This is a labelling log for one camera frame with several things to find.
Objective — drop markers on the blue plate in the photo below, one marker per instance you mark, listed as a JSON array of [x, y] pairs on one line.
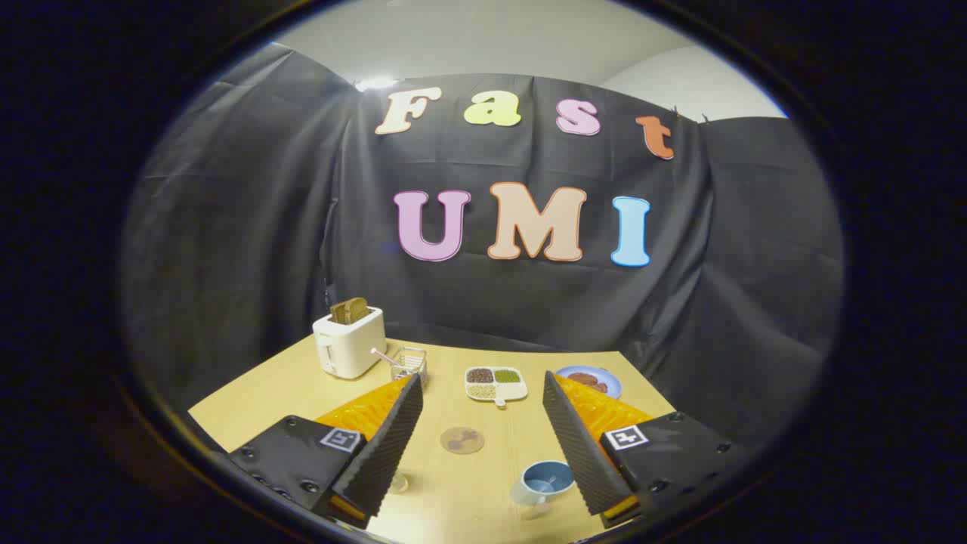
[[610, 384]]

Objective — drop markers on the white divided dish with grains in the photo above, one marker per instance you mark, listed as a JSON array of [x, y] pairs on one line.
[[495, 383]]

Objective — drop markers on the brown bread slice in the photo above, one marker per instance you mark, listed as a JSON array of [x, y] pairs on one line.
[[349, 310]]

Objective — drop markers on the round brown coaster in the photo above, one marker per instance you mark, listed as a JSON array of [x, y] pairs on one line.
[[461, 440]]

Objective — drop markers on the pink spoon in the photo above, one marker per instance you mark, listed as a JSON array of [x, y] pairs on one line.
[[381, 354]]

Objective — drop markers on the black backdrop cloth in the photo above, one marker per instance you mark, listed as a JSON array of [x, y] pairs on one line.
[[302, 227]]

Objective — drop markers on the blue cup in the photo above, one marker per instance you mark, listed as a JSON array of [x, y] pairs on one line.
[[544, 478]]

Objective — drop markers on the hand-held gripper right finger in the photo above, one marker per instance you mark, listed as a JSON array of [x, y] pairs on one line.
[[578, 446]]

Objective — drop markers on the brown food pieces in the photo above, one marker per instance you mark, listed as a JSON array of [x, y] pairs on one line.
[[585, 379]]

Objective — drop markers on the wooden table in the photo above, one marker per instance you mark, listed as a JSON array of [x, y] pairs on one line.
[[468, 491]]

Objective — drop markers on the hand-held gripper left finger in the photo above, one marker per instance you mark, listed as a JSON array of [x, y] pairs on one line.
[[387, 446]]

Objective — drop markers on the white toaster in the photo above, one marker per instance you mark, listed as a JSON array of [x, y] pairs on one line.
[[351, 347]]

